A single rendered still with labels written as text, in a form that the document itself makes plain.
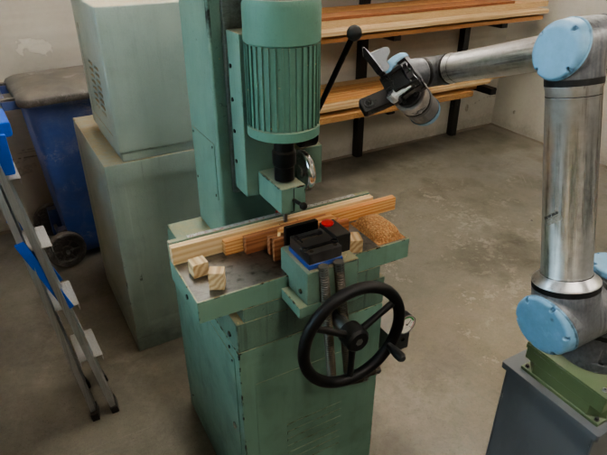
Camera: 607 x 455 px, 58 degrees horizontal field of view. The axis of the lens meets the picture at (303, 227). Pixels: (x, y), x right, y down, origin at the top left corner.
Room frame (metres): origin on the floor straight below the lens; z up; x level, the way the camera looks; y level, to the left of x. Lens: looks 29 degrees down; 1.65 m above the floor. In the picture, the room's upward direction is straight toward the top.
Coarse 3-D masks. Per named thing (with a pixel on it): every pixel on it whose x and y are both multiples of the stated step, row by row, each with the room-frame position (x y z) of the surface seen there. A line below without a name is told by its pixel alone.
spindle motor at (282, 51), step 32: (256, 0) 1.21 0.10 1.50; (288, 0) 1.21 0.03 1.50; (320, 0) 1.27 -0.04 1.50; (256, 32) 1.21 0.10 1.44; (288, 32) 1.19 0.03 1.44; (320, 32) 1.26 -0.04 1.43; (256, 64) 1.21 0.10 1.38; (288, 64) 1.20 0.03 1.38; (320, 64) 1.27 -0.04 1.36; (256, 96) 1.22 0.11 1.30; (288, 96) 1.20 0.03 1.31; (320, 96) 1.27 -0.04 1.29; (256, 128) 1.22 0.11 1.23; (288, 128) 1.20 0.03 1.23
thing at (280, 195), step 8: (272, 168) 1.35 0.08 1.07; (264, 176) 1.31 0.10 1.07; (272, 176) 1.30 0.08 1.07; (264, 184) 1.31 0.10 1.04; (272, 184) 1.26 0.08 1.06; (280, 184) 1.25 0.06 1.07; (288, 184) 1.25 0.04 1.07; (296, 184) 1.25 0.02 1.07; (304, 184) 1.25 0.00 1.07; (264, 192) 1.31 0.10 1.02; (272, 192) 1.26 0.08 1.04; (280, 192) 1.22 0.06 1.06; (288, 192) 1.23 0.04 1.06; (296, 192) 1.24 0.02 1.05; (304, 192) 1.25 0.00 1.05; (272, 200) 1.26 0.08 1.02; (280, 200) 1.22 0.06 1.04; (288, 200) 1.23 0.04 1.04; (304, 200) 1.25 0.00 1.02; (280, 208) 1.22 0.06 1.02; (288, 208) 1.23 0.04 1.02; (296, 208) 1.24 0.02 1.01
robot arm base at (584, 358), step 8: (584, 344) 1.07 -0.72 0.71; (592, 344) 1.06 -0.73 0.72; (600, 344) 1.05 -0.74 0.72; (568, 352) 1.08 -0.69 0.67; (576, 352) 1.07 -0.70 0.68; (584, 352) 1.06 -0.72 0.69; (592, 352) 1.05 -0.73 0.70; (600, 352) 1.04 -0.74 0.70; (568, 360) 1.08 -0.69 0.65; (576, 360) 1.06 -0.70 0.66; (584, 360) 1.05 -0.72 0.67; (592, 360) 1.04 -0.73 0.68; (600, 360) 1.05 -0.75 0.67; (584, 368) 1.04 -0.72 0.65; (592, 368) 1.04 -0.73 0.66; (600, 368) 1.03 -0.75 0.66
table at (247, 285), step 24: (408, 240) 1.27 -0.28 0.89; (216, 264) 1.15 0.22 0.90; (240, 264) 1.15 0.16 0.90; (264, 264) 1.15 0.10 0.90; (360, 264) 1.20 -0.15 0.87; (192, 288) 1.04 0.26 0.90; (240, 288) 1.04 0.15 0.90; (264, 288) 1.07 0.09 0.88; (288, 288) 1.09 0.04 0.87; (216, 312) 1.01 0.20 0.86; (312, 312) 1.02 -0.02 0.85
